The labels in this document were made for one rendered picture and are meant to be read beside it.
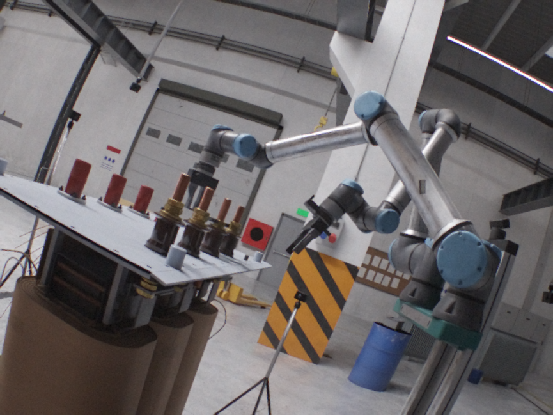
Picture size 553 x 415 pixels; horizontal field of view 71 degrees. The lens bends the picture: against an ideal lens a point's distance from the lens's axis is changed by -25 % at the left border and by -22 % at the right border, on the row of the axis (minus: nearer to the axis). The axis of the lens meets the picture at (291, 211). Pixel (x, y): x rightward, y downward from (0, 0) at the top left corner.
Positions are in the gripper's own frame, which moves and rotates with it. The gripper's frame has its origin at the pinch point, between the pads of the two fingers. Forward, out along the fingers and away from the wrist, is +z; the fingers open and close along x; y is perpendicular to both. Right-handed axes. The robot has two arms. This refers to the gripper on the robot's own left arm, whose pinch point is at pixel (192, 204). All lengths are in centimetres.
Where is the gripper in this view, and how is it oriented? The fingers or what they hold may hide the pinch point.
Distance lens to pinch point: 197.6
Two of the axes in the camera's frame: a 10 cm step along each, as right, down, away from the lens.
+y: 5.8, 1.8, -8.0
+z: -3.6, 9.3, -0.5
